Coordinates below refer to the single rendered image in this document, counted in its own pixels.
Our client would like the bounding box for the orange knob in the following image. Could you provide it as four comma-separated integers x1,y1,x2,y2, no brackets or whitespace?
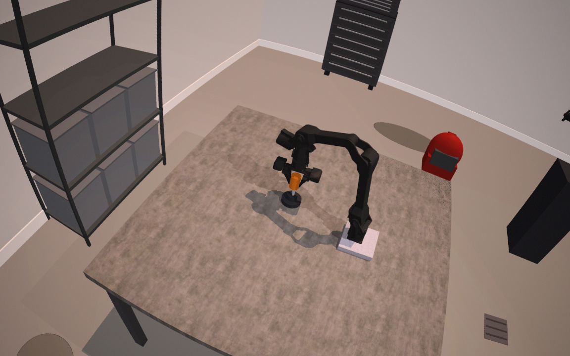
289,173,301,190

